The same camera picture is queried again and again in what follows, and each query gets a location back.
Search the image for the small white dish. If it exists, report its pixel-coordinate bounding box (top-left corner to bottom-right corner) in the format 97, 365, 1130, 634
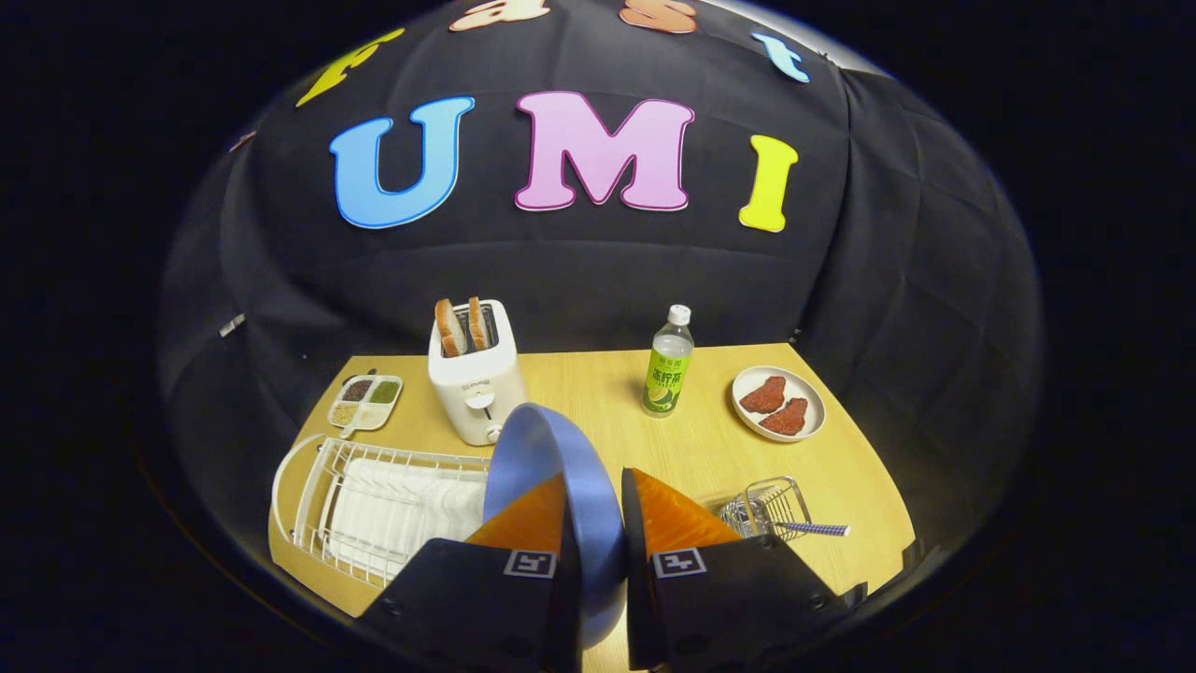
732, 365, 827, 442

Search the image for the red meat slice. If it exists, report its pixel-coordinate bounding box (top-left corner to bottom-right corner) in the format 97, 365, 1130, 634
759, 397, 809, 437
739, 376, 788, 415

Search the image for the green label drink bottle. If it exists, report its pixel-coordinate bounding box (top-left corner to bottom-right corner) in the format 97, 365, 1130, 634
641, 305, 695, 418

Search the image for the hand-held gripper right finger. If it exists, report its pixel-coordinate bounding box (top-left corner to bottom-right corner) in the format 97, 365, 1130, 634
620, 467, 870, 673

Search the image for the black backdrop cloth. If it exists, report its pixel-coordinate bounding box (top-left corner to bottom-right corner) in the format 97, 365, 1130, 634
154, 0, 1046, 599

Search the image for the white wire dish rack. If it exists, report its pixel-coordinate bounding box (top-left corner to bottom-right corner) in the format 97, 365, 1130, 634
271, 433, 492, 590

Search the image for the silver wire basket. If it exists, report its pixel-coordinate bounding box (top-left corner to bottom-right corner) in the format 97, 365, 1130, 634
718, 477, 814, 544

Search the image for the white toaster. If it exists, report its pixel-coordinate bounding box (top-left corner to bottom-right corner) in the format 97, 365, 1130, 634
428, 299, 529, 447

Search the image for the white divided seasoning tray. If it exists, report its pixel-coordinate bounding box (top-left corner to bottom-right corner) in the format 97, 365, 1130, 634
327, 374, 405, 439

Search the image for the blue plate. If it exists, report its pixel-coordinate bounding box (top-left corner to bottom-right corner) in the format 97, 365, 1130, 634
483, 403, 628, 652

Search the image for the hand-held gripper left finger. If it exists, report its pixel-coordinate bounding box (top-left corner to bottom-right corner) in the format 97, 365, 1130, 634
360, 472, 586, 673

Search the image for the blue-handled metal spoon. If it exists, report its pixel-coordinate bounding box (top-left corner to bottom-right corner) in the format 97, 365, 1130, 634
747, 521, 852, 539

